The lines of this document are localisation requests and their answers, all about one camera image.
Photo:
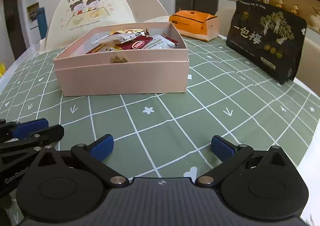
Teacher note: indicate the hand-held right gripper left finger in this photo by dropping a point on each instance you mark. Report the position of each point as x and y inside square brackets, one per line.
[102, 147]

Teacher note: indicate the gold figurine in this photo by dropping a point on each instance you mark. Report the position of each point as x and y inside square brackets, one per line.
[295, 9]
[280, 3]

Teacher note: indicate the black gold-print bag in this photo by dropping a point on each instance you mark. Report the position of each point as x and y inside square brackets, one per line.
[265, 38]

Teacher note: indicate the blue bottle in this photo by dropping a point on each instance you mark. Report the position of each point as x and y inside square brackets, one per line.
[42, 24]

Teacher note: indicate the white snack packet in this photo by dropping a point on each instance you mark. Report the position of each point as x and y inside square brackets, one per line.
[160, 42]

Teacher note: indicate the cream cartoon chair cover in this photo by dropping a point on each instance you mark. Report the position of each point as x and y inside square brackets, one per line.
[95, 8]

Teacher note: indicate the orange tissue box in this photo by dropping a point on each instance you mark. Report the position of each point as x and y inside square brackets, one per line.
[193, 24]

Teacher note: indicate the yellow plastic bag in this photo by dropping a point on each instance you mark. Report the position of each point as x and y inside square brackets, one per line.
[1, 69]

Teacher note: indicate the green checked tablecloth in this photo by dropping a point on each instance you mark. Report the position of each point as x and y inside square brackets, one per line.
[175, 128]

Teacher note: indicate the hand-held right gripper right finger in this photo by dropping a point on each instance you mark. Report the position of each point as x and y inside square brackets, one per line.
[222, 147]

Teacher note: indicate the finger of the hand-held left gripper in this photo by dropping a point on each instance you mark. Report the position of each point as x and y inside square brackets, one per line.
[50, 134]
[30, 127]

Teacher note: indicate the pink cardboard box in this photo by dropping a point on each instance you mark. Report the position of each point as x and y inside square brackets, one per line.
[120, 78]

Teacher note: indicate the dark red labelled snack packet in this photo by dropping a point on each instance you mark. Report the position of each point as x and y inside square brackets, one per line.
[137, 43]

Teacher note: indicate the gold snack packet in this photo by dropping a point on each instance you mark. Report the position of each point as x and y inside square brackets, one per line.
[130, 32]

